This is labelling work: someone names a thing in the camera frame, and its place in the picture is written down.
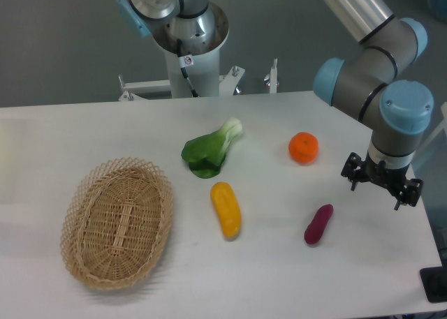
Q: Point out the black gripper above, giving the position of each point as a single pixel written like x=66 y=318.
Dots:
x=405 y=191

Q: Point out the purple sweet potato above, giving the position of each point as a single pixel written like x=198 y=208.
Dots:
x=317 y=226

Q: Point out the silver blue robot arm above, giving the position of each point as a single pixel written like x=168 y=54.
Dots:
x=366 y=88

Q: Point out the orange mandarin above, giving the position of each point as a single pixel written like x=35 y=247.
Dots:
x=303 y=147

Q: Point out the black device at table edge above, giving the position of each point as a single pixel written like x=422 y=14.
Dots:
x=434 y=283

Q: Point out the yellow squash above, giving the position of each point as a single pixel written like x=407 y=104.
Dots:
x=227 y=208

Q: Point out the green bok choy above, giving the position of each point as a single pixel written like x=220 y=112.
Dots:
x=206 y=154

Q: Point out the blue object top right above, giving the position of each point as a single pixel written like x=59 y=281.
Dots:
x=438 y=9

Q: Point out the woven wicker basket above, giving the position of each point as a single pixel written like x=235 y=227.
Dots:
x=117 y=224

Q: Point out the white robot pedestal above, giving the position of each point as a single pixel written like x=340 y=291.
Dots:
x=194 y=43

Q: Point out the white metal base frame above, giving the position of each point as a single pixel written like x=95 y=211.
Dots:
x=206 y=84

